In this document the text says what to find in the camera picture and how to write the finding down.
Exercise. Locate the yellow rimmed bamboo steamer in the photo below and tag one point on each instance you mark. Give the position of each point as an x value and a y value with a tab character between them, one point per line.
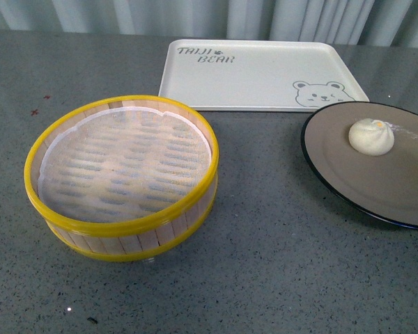
134	239

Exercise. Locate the white steamer liner cloth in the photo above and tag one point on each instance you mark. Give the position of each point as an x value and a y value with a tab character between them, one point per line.
122	164

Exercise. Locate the white steamed bun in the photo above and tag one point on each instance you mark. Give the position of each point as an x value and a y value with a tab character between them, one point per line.
371	137

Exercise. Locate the grey pleated curtain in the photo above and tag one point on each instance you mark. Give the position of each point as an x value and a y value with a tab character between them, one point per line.
375	23

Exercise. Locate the brown plate with black rim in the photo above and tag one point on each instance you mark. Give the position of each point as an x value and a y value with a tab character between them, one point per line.
385	187

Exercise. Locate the cream bear print tray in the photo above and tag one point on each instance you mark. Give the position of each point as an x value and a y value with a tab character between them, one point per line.
244	75

